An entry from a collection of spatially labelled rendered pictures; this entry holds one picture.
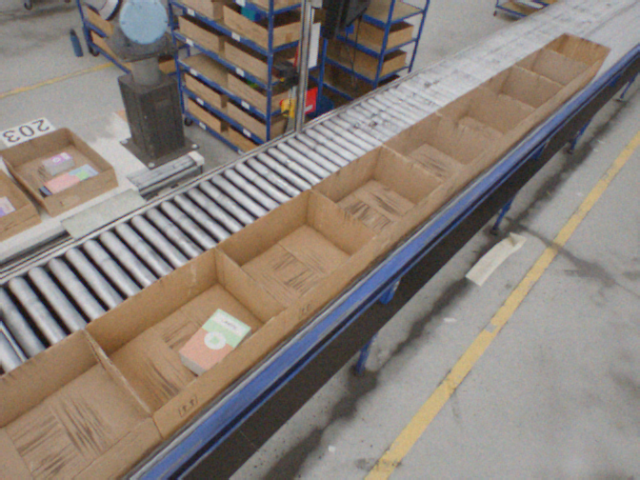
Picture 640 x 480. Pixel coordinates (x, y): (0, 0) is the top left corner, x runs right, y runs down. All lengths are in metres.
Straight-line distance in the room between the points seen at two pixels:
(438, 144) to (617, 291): 1.70
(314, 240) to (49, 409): 0.89
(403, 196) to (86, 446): 1.30
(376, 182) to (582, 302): 1.71
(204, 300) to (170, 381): 0.26
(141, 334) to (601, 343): 2.43
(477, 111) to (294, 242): 1.27
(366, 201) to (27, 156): 1.43
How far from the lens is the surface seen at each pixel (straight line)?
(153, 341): 1.29
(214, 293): 1.36
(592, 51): 3.39
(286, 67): 2.08
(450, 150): 2.04
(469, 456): 2.25
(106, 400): 1.25
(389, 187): 1.77
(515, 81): 2.71
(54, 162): 2.10
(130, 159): 2.11
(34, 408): 1.31
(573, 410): 2.61
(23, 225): 1.89
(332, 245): 1.50
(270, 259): 1.44
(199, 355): 1.17
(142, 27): 1.63
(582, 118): 3.47
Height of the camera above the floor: 1.99
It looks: 47 degrees down
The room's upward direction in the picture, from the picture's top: 9 degrees clockwise
